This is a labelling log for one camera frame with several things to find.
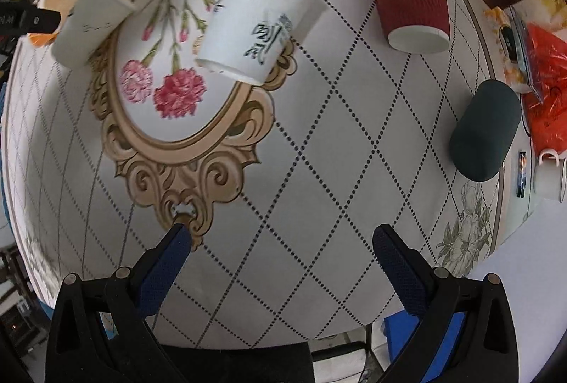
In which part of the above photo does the dark green cup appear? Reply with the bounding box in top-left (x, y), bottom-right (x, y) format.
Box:
top-left (449, 79), bottom-right (521, 182)

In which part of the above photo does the floral patterned tablecloth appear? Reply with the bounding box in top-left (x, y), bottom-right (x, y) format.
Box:
top-left (2, 0), bottom-right (505, 348)

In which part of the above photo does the white ceramic mug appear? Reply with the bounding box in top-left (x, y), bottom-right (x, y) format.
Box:
top-left (533, 149), bottom-right (566, 202)

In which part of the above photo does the orange and white cup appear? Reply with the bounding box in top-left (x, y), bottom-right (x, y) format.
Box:
top-left (28, 0), bottom-right (77, 48)

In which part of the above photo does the yellow patterned package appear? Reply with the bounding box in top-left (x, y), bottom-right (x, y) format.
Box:
top-left (484, 0), bottom-right (566, 94)

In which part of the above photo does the white cup with bamboo print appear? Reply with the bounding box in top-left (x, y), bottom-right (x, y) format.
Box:
top-left (51, 0), bottom-right (136, 69)

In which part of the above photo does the white cup with calligraphy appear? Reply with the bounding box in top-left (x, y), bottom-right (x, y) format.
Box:
top-left (195, 0), bottom-right (316, 86)

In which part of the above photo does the red plastic bag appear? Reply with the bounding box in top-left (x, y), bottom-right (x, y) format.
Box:
top-left (523, 23), bottom-right (566, 157)

